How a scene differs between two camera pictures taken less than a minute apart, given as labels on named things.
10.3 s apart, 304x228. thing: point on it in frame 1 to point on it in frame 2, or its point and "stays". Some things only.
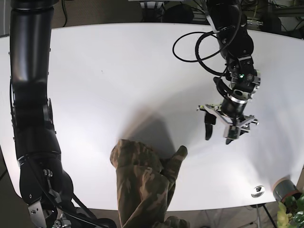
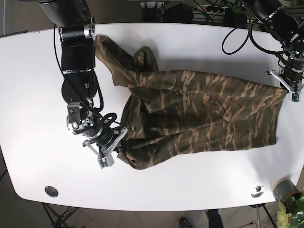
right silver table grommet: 258,191 stays
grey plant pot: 283,188 stays
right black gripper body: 232,113 to 290,76
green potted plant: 290,212 stays
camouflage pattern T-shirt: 145,184 to 171,114
